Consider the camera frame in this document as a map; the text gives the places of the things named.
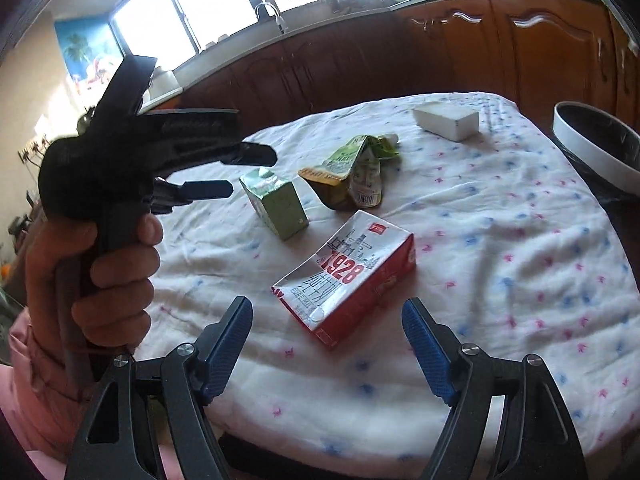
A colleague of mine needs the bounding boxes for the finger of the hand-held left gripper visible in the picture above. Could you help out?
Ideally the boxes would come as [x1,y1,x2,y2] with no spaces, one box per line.
[152,180,235,213]
[215,142,279,167]

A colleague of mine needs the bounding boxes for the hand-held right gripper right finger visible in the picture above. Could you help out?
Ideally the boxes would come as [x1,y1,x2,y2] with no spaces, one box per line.
[401,297,591,480]

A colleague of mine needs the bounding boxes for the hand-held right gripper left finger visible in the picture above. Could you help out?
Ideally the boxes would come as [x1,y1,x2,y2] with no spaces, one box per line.
[64,296,254,480]

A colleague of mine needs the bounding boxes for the green drink carton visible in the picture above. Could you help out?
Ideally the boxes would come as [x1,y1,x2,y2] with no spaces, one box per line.
[239,169,310,241]

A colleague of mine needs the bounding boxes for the red and white milk carton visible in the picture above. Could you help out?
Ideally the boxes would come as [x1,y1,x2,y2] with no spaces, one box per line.
[271,210,416,351]

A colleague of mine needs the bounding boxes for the white rim trash bin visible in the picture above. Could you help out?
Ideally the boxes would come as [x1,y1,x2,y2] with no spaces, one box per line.
[552,101,640,202]

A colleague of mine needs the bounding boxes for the person's left forearm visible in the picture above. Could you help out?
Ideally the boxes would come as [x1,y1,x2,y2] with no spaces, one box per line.
[0,305,176,480]

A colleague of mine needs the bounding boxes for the person's left hand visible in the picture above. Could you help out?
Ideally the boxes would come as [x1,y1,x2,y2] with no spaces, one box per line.
[24,212,165,357]

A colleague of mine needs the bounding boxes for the crumpled green yellow carton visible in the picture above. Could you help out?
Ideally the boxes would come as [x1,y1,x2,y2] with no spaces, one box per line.
[298,132,403,211]

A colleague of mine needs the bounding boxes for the speckled kitchen countertop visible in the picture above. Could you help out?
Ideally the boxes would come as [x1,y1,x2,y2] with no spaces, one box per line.
[145,0,601,112]

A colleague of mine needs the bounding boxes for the white printed blanket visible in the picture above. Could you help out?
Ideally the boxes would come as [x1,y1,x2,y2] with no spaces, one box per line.
[134,91,637,467]

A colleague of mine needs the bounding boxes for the chrome faucet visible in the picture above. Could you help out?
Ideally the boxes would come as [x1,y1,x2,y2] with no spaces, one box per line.
[254,2,286,36]

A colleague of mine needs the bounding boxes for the kitchen window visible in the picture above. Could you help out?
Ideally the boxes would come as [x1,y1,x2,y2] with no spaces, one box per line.
[110,0,401,57]

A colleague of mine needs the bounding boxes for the white rectangular box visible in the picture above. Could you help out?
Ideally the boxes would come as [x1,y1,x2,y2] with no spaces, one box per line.
[412,101,480,141]

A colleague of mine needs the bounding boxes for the wooden lower cabinets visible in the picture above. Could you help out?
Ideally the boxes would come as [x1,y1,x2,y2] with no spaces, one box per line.
[165,0,640,128]

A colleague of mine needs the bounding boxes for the blue wall poster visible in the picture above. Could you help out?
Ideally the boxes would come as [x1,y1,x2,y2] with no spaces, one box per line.
[54,20,127,104]

